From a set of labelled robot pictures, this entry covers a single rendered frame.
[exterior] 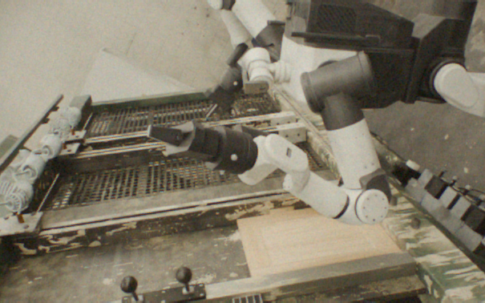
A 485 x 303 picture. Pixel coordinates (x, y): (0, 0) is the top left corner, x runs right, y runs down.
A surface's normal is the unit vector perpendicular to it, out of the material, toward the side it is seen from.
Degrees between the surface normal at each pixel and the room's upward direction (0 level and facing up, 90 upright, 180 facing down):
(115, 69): 90
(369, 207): 90
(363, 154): 90
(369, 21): 90
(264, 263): 56
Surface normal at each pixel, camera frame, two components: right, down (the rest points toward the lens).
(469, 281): -0.09, -0.92
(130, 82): 0.20, 0.28
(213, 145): 0.54, -0.10
